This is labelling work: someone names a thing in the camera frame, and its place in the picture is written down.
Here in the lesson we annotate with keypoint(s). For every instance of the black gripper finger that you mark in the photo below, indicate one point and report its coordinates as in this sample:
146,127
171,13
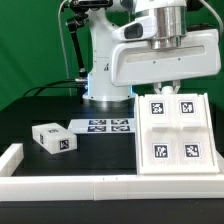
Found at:
176,84
157,88

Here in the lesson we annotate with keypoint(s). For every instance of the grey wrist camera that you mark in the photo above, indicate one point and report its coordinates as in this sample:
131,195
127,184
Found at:
140,29

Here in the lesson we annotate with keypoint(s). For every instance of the white cabinet top block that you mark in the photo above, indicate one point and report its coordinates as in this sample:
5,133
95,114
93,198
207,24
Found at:
54,138

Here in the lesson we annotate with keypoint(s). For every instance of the white cabinet body box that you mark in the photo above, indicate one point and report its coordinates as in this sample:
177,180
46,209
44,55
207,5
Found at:
177,168

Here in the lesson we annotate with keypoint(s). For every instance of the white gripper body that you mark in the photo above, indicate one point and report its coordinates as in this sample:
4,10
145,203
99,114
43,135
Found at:
136,63

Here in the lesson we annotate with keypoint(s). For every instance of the white cabinet door panel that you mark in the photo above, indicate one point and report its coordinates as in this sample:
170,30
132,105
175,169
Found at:
192,137
157,134

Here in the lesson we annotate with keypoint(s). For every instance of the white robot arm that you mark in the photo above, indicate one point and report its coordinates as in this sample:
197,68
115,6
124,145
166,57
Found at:
157,46

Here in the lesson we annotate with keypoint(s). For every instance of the white U-shaped fence frame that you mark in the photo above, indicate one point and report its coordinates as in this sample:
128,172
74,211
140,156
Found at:
115,187

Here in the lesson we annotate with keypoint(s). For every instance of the white marker base plate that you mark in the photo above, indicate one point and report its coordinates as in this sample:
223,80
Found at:
95,126

